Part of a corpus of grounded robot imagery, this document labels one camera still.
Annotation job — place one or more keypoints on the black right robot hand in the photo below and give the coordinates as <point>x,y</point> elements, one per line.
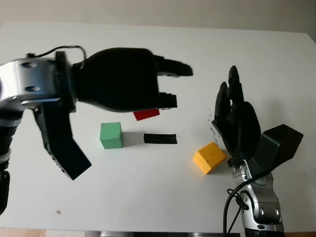
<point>239,123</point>

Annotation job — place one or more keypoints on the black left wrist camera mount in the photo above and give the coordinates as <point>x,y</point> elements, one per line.
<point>61,143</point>

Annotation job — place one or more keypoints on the yellow wooden block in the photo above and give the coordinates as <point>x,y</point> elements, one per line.
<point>209,158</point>

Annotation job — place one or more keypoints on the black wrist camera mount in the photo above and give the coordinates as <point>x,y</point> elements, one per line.
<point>61,143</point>
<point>279,145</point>

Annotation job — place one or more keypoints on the green wooden block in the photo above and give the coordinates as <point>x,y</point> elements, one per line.
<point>111,135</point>

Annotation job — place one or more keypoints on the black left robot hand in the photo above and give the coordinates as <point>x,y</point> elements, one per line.
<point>118,79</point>

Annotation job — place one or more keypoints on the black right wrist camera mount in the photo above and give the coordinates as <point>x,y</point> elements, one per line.
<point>279,145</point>

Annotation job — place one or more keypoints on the red wooden block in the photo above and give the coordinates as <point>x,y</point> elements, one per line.
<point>146,114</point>

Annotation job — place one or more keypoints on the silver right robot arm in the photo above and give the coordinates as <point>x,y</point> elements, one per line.
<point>261,205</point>

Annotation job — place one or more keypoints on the black tape patch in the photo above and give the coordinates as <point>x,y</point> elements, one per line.
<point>160,139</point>

